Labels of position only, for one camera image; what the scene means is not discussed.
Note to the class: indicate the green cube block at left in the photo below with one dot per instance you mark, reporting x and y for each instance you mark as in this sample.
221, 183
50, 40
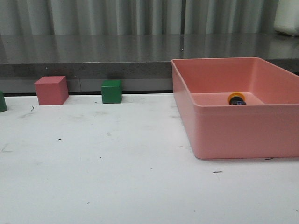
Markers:
3, 106

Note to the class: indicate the pink cube block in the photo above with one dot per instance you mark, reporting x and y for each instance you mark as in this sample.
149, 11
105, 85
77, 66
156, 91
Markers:
51, 90

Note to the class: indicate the white container on counter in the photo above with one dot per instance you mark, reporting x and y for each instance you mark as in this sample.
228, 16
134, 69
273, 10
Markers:
287, 17

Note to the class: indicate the green cube block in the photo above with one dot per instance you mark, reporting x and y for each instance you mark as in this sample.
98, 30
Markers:
3, 106
111, 91

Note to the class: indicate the pink plastic bin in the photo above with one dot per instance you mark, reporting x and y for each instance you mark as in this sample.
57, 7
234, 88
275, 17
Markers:
267, 126

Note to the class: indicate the grey stone counter ledge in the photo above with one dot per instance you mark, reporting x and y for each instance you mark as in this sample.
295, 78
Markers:
141, 62

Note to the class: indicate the yellow push button switch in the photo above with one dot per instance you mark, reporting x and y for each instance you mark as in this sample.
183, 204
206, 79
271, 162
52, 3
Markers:
236, 98

